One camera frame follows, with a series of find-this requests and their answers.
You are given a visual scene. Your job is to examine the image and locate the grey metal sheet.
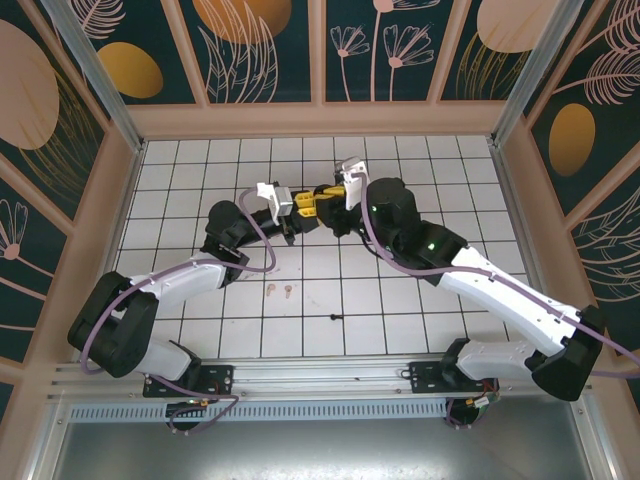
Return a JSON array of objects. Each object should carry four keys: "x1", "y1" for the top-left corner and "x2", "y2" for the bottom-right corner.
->
[{"x1": 49, "y1": 418, "x2": 599, "y2": 480}]

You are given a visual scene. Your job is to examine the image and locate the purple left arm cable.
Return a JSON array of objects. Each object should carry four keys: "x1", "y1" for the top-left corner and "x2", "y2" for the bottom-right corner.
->
[{"x1": 79, "y1": 188, "x2": 279, "y2": 436}]

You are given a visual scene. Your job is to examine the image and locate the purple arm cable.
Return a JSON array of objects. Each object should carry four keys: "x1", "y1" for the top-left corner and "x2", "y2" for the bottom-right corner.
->
[
  {"x1": 349, "y1": 172, "x2": 640, "y2": 430},
  {"x1": 79, "y1": 188, "x2": 279, "y2": 436}
]

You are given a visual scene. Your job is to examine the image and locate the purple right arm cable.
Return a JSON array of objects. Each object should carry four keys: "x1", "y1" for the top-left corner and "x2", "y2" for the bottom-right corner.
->
[{"x1": 349, "y1": 172, "x2": 640, "y2": 430}]

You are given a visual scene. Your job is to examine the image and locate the aluminium table side rail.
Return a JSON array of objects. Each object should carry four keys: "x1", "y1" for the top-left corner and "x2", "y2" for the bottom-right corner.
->
[
  {"x1": 73, "y1": 139, "x2": 147, "y2": 362},
  {"x1": 487, "y1": 138, "x2": 574, "y2": 357}
]

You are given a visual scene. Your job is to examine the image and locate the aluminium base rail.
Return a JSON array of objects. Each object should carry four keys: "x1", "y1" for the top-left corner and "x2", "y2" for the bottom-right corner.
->
[{"x1": 47, "y1": 354, "x2": 595, "y2": 402}]

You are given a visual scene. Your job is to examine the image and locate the aluminium corner post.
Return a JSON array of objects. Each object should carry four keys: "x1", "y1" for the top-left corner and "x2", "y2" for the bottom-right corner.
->
[
  {"x1": 40, "y1": 0, "x2": 147, "y2": 155},
  {"x1": 491, "y1": 0, "x2": 586, "y2": 149}
]

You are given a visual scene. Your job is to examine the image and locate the grey slotted cable duct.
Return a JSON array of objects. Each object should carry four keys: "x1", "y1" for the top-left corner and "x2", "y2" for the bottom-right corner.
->
[{"x1": 67, "y1": 401, "x2": 450, "y2": 422}]

